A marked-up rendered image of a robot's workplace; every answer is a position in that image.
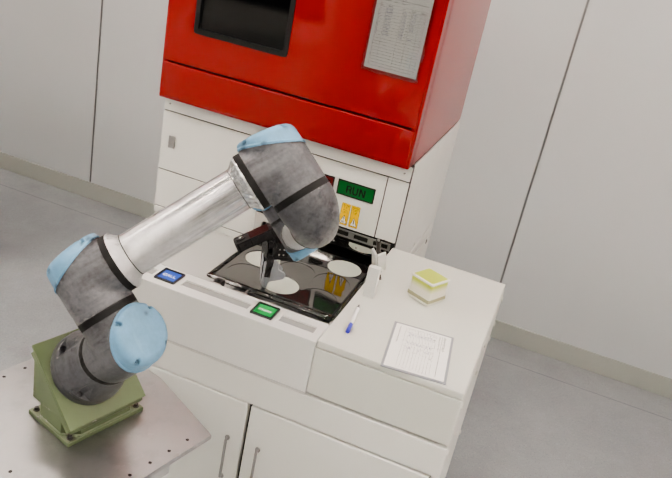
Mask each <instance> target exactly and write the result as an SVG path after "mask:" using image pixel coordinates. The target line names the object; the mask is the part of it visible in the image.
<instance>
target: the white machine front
mask: <svg viewBox="0 0 672 478"><path fill-rule="evenodd" d="M164 109H165V110H164V117H163V127H162V136H161V146H160V156H159V165H158V167H159V168H158V175H157V185H156V195H155V205H154V211H157V212H158V211H160V210H161V209H163V208H165V207H166V206H168V205H170V204H171V203H173V202H175V201H176V200H178V199H180V198H181V197H183V196H184V195H186V194H188V193H189V192H191V191H193V190H194V189H196V188H198V187H199V186H201V185H203V184H204V183H206V182H208V181H209V180H211V179H213V178H214V177H216V176H217V175H219V174H221V173H222V172H224V171H226V170H227V169H228V167H229V163H230V159H231V157H233V156H235V155H236V154H238V152H237V144H238V143H240V142H241V141H242V140H245V139H246V138H248V137H250V136H251V135H254V134H256V133H258V132H260V131H262V130H265V129H267V128H266V127H262V126H259V125H256V124H252V123H249V122H246V121H242V120H239V119H235V118H232V117H229V116H225V115H222V114H219V113H215V112H212V111H209V110H205V109H202V108H198V107H195V106H192V105H188V104H185V103H182V102H178V101H175V100H172V99H168V98H165V108H164ZM304 140H305V141H306V145H307V147H308V148H309V150H310V151H311V153H312V155H313V156H314V158H315V160H316V161H317V163H318V164H319V166H320V168H321V169H322V171H323V173H324V174H325V176H329V177H332V178H334V179H333V184H332V187H333V189H334V191H335V193H336V197H337V200H338V205H339V212H340V211H341V207H342V203H343V202H344V203H347V204H350V205H351V208H352V205H353V206H356V207H360V208H361V209H360V214H359V219H358V225H357V229H355V228H351V227H348V224H349V219H350V213H351V208H350V212H349V217H348V221H347V225H346V226H345V225H342V224H339V228H343V229H346V230H349V231H352V232H355V233H358V234H361V235H364V236H367V237H370V238H373V239H376V240H377V239H378V238H380V240H381V241H383V242H386V243H389V244H391V245H390V250H389V252H390V251H391V249H392V248H395V246H396V242H397V238H398V234H399V230H400V226H401V222H402V218H403V214H404V210H405V206H406V201H407V197H408V193H409V189H410V185H411V181H412V177H413V173H414V169H415V165H412V166H411V167H410V168H409V169H408V170H407V169H404V168H400V167H397V166H393V165H390V164H387V163H383V162H380V161H377V160H373V159H370V158H367V157H363V156H360V155H356V154H353V153H350V152H346V151H343V150H340V149H336V148H333V147H330V146H326V145H323V144H319V143H316V142H313V141H309V140H306V139H304ZM340 180H342V181H345V182H348V183H351V184H355V185H358V186H361V187H364V188H368V189H371V190H374V195H373V199H372V203H370V202H367V201H363V200H360V199H357V198H354V197H351V196H347V195H344V194H341V193H338V192H337V191H338V186H339V181H340ZM255 213H256V210H254V209H252V208H251V209H249V210H247V211H246V212H244V213H242V214H241V215H239V216H238V217H236V218H234V219H233V220H231V221H229V222H228V223H226V224H224V225H223V226H221V227H220V228H218V229H216V230H215V232H218V233H221V234H224V235H227V236H230V237H233V238H235V237H237V236H239V235H242V234H244V233H246V232H249V231H251V230H253V225H254V219H255ZM386 252H388V251H386ZM389 252H388V253H389Z"/></svg>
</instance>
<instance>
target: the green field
mask: <svg viewBox="0 0 672 478"><path fill-rule="evenodd" d="M337 192H338V193H341V194H344V195H347V196H351V197H354V198H357V199H360V200H363V201H367V202H370V203H372V199H373V195H374V190H371V189H368V188H364V187H361V186H358V185H355V184H351V183H348V182H345V181H342V180H340V181H339V186H338V191H337Z"/></svg>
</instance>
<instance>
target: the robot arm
mask: <svg viewBox="0 0 672 478"><path fill-rule="evenodd" d="M237 152H238V154H236V155H235V156H233V157H231V159H230V163H229V167H228V169H227V170H226V171H224V172H222V173H221V174H219V175H217V176H216V177H214V178H213V179H211V180H209V181H208V182H206V183H204V184H203V185H201V186H199V187H198V188H196V189H194V190H193V191H191V192H189V193H188V194H186V195H184V196H183V197H181V198H180V199H178V200H176V201H175V202H173V203H171V204H170V205H168V206H166V207H165V208H163V209H161V210H160V211H158V212H156V213H155V214H153V215H152V216H150V217H148V218H147V219H145V220H143V221H142V222H140V223H138V224H137V225H135V226H133V227H132V228H130V229H128V230H127V231H125V232H124V233H122V234H120V235H112V234H104V235H103V236H101V237H99V236H98V235H96V234H95V233H91V234H88V235H86V236H84V237H83V238H81V239H80V240H79V241H76V242H75V243H73V244H72V245H70V246H69V247H68V248H66V249H65V250H64V251H63V252H61V253H60V254H59V255H58V256H57V257H56V258H55V259H54V260H53V261H52V262H51V263H50V265H49V266H48V268H47V272H46V273H47V277H48V279H49V281H50V283H51V285H52V286H53V288H54V292H55V294H57V295H58V296H59V298H60V300H61V301H62V303H63V304H64V306H65V308H66V309H67V311H68V312H69V314H70V316H71V317H72V319H73V320H74V322H75V324H76V325H77V327H78V328H79V330H77V331H75V332H72V333H70V334H69V335H67V336H66V337H64V338H63V339H62V340H61V341H60V342H59V343H58V344H57V346H56V347H55V349H54V351H53V353H52V356H51V362H50V370H51V375H52V379H53V381H54V383H55V385H56V387H57V388H58V390H59V391H60V392H61V393H62V394H63V395H64V396H65V397H66V398H67V399H69V400H71V401H73V402H75V403H77V404H81V405H96V404H99V403H102V402H104V401H106V400H108V399H109V398H111V397H112V396H114V395H115V394H116V393H117V392H118V391H119V389H120V388H121V386H122V385H123V383H124V381H125V380H126V379H128V378H130V377H131V376H133V375H135V374H137V373H140V372H143V371H145V370H146V369H148V368H149V367H150V366H151V365H152V364H154V363H155V362H156V361H158V360H159V359H160V357H161V356H162V355H163V353H164V351H165V349H166V344H167V340H168V332H167V327H166V324H165V321H164V319H163V317H162V316H161V314H160V313H159V312H158V311H157V310H156V309H155V308H154V307H152V306H148V305H147V304H146V303H139V302H138V300H137V298H136V297H135V295H134V294H133V292H132V290H134V289H135V288H137V287H139V286H140V284H141V280H142V276H143V274H144V273H146V272H148V271H149V270H151V269H153V268H154V267H156V266H157V265H159V264H161V263H162V262H164V261H166V260H167V259H169V258H171V257H172V256H174V255H175V254H177V253H179V252H180V251H182V250H184V249H185V248H187V247H189V246H190V245H192V244H193V243H195V242H197V241H198V240H200V239H202V238H203V237H205V236H206V235H208V234H210V233H211V232H213V231H215V230H216V229H218V228H220V227H221V226H223V225H224V224H226V223H228V222H229V221H231V220H233V219H234V218H236V217H238V216H239V215H241V214H242V213H244V212H246V211H247V210H249V209H251V208H252V209H254V210H256V211H262V212H263V214H264V215H265V217H266V219H267V220H268V222H269V223H267V224H264V225H262V226H260V227H258V228H255V229H253V230H251V231H249V232H246V233H244V234H242V235H239V236H237V237H235V238H234V239H233V241H234V244H235V247H236V249H237V251H238V252H242V251H244V250H247V249H249V248H251V247H253V246H255V245H258V244H260V243H262V251H261V262H260V282H261V285H262V287H263V288H266V287H267V284H268V283H269V282H271V281H276V280H282V279H284V278H285V273H284V272H283V271H282V270H283V267H282V266H281V265H279V263H278V261H276V260H281V261H288V262H296V261H299V260H301V259H303V258H304V257H306V256H308V255H309V254H311V253H312V252H314V251H315V250H317V249H318V248H321V247H323V246H325V245H327V244H329V243H330V242H331V241H332V240H333V239H334V237H335V236H336V234H337V231H338V228H339V222H340V212H339V205H338V200H337V197H336V193H335V191H334V189H333V187H332V185H331V183H330V182H329V181H328V179H327V178H326V176H325V174H324V173H323V171H322V169H321V168H320V166H319V164H318V163H317V161H316V160H315V158H314V156H313V155H312V153H311V151H310V150H309V148H308V147H307V145H306V141H305V140H304V139H302V137H301V136H300V134H299V133H298V131H297V130H296V128H295V127H294V126H292V125H291V124H280V125H276V126H273V127H270V128H267V129H265V130H262V131H260V132H258V133H256V134H254V135H251V136H250V137H248V138H246V139H245V140H242V141H241V142H240V143H238V144H237ZM290 257H291V258H290Z"/></svg>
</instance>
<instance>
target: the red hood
mask: <svg viewBox="0 0 672 478"><path fill-rule="evenodd" d="M490 4H491V0H169V2H168V12H167V22H166V32H165V42H164V52H163V62H162V72H161V82H160V92H159V95H160V96H162V97H165V98H168V99H172V100H175V101H178V102H182V103H185V104H188V105H192V106H195V107H198V108H202V109H205V110H209V111H212V112H215V113H219V114H222V115H225V116H229V117H232V118H235V119H239V120H242V121H246V122H249V123H252V124H256V125H259V126H262V127H266V128H270V127H273V126H276V125H280V124H291V125H292V126H294V127H295V128H296V130H297V131H298V133H299V134H300V136H301V137H302V138H303V139H306V140H309V141H313V142H316V143H319V144H323V145H326V146H330V147H333V148H336V149H340V150H343V151H346V152H350V153H353V154H356V155H360V156H363V157H367V158H370V159H373V160H377V161H380V162H383V163H387V164H390V165H393V166H397V167H400V168H404V169H407V170H408V169H409V168H410V167H411V166H412V165H413V164H414V163H415V162H416V161H417V160H418V159H420V158H421V157H422V156H423V155H424V154H425V153H426V152H427V151H428V150H429V149H430V148H431V147H432V146H433V145H434V144H435V143H436V142H437V141H438V140H439V139H440V138H441V137H442V136H443V135H444V134H445V133H446V132H447V131H448V130H449V129H450V128H451V127H453V126H454V125H455V124H456V123H457V122H458V121H459V120H460V118H461V114H462V110H463V106H464V103H465V99H466V95H467V91H468V87H469V84H470V80H471V76H472V72H473V68H474V65H475V61H476V57H477V53H478V49H479V46H480V42H481V38H482V34H483V30H484V27H485V23H486V19H487V15H488V11H489V8H490Z"/></svg>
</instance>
